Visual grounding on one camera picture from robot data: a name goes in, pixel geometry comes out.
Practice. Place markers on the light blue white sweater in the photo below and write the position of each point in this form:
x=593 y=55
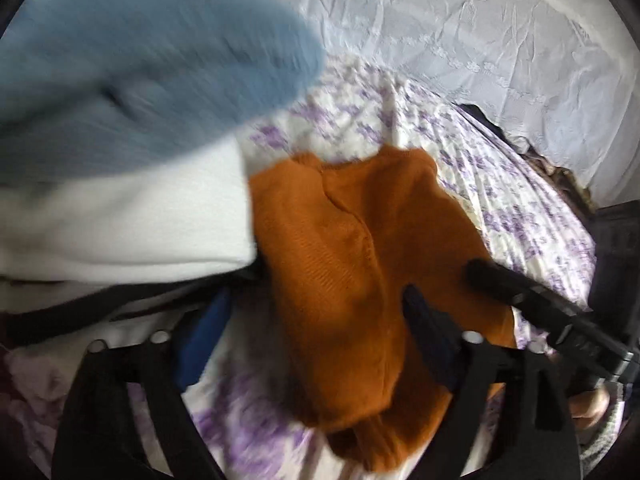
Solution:
x=125 y=85

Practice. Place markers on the black clothing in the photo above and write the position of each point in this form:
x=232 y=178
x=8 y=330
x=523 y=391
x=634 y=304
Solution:
x=492 y=122

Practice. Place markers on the pale lilac cloth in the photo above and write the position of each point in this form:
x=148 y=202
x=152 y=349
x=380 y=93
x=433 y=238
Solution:
x=40 y=390

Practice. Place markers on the person's right forearm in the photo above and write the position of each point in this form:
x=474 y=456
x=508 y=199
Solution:
x=605 y=445

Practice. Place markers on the dark furniture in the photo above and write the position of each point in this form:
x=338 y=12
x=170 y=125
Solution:
x=617 y=260

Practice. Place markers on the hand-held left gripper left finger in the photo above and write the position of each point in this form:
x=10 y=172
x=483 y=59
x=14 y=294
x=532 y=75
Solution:
x=200 y=345

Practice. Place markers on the person's right hand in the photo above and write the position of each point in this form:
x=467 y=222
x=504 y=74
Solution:
x=590 y=407

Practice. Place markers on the purple floral bedsheet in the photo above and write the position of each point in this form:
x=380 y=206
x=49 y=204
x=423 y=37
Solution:
x=500 y=200

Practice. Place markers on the white lace cloth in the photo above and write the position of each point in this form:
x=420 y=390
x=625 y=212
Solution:
x=450 y=20

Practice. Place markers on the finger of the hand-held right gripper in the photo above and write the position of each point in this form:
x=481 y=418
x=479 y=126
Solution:
x=500 y=282

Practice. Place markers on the orange knit cat sweater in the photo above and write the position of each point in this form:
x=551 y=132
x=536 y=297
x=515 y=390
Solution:
x=340 y=260

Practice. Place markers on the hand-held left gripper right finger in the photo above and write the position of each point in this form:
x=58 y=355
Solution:
x=430 y=340

